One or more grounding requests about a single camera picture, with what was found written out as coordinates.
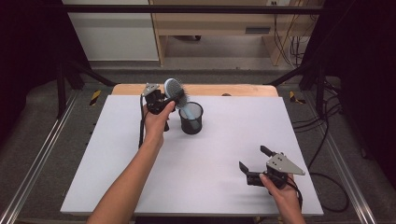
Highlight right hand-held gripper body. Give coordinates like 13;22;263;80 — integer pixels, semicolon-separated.
246;151;306;191

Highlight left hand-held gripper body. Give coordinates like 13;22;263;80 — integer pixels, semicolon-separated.
141;82;176;133

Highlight light blue hairbrush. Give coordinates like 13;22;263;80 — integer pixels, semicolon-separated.
163;77;202;130

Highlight black mesh pen holder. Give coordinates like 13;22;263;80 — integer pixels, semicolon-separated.
177;101;205;135

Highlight person's left hand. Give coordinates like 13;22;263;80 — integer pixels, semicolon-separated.
142;100;177;148

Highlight person's right hand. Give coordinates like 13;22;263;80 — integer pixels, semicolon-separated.
259;173;304;213

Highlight white table board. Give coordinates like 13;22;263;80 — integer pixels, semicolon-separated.
60;94;325;217

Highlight white cabinet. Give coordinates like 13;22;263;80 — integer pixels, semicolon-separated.
61;0;160;62

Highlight light wooden desk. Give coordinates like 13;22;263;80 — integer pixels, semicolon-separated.
148;0;325;67

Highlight black curtain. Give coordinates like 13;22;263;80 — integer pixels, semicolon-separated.
298;0;396;183
0;0;92;147

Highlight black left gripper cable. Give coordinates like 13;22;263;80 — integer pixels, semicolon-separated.
137;93;149;149

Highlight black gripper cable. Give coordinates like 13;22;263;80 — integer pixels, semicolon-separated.
286;172;350;214
137;93;149;149

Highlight black floor cables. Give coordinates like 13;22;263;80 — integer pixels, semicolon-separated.
291;77;344;171

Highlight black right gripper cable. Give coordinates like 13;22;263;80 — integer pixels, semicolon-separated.
286;172;350;214

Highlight aluminium floor rail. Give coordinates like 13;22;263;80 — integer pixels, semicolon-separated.
0;90;80;224
303;92;378;224

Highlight black frame stand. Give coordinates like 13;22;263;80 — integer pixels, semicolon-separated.
55;58;117;119
264;58;329;119

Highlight black horizontal frame bar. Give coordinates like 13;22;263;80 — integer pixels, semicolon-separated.
61;4;325;15

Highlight bundle of hanging cables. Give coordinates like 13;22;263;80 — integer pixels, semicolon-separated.
272;0;313;68

